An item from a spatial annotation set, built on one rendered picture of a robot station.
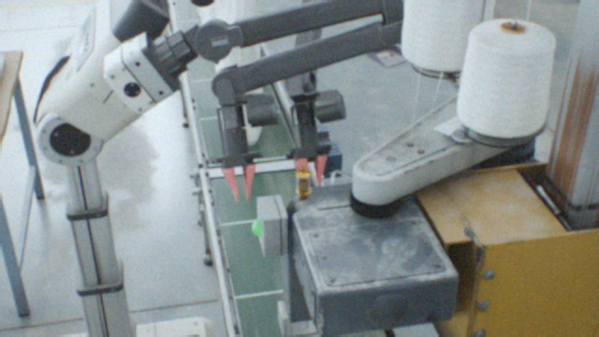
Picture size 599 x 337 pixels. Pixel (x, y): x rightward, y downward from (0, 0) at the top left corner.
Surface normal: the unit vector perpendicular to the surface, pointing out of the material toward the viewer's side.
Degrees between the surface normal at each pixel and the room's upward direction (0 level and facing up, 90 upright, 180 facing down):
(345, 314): 90
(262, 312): 0
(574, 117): 90
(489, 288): 90
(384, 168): 0
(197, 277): 0
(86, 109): 115
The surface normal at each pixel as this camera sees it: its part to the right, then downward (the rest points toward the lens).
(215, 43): 0.03, 0.28
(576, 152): -0.98, 0.11
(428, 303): 0.19, 0.52
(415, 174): 0.59, 0.43
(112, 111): -0.19, 0.83
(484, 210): 0.00, -0.85
